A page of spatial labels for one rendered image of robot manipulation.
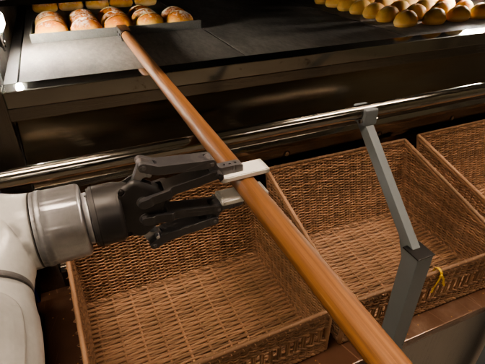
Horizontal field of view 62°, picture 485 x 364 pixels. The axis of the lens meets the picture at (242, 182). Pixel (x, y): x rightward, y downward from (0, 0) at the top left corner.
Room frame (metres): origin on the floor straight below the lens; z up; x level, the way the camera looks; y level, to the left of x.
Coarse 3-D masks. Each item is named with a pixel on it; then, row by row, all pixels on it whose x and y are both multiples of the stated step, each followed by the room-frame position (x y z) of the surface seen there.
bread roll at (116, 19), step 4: (112, 16) 1.42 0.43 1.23; (116, 16) 1.42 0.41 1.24; (120, 16) 1.42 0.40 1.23; (124, 16) 1.43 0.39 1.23; (108, 20) 1.41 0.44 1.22; (112, 20) 1.41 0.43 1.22; (116, 20) 1.41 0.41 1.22; (120, 20) 1.41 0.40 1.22; (124, 20) 1.42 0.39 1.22; (128, 20) 1.42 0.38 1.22; (104, 24) 1.41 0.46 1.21; (108, 24) 1.40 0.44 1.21; (112, 24) 1.40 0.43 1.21; (116, 24) 1.40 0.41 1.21; (120, 24) 1.40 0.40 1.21; (124, 24) 1.41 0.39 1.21; (128, 24) 1.42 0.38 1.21; (132, 24) 1.43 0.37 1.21
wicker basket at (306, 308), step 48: (192, 192) 0.98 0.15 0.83; (192, 240) 0.93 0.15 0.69; (96, 288) 0.80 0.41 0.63; (144, 288) 0.84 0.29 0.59; (192, 288) 0.84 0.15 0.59; (240, 288) 0.84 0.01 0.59; (288, 288) 0.81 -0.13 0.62; (96, 336) 0.67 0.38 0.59; (192, 336) 0.68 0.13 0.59; (240, 336) 0.67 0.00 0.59; (288, 336) 0.59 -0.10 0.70
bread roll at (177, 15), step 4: (172, 12) 1.50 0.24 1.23; (176, 12) 1.50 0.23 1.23; (180, 12) 1.50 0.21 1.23; (184, 12) 1.51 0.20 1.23; (168, 16) 1.49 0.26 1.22; (172, 16) 1.49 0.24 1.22; (176, 16) 1.49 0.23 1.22; (180, 16) 1.49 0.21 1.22; (184, 16) 1.50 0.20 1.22; (188, 16) 1.51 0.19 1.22; (168, 20) 1.49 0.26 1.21; (172, 20) 1.48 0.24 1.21; (176, 20) 1.48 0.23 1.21; (180, 20) 1.49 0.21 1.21; (184, 20) 1.49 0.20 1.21; (188, 20) 1.50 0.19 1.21
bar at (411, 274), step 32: (416, 96) 0.85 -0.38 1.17; (448, 96) 0.87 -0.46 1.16; (256, 128) 0.69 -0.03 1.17; (288, 128) 0.71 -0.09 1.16; (64, 160) 0.56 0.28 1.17; (96, 160) 0.57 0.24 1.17; (128, 160) 0.59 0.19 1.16; (384, 160) 0.73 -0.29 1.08; (384, 192) 0.70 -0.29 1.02; (416, 256) 0.58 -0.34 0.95; (416, 288) 0.58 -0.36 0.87; (384, 320) 0.61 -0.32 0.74
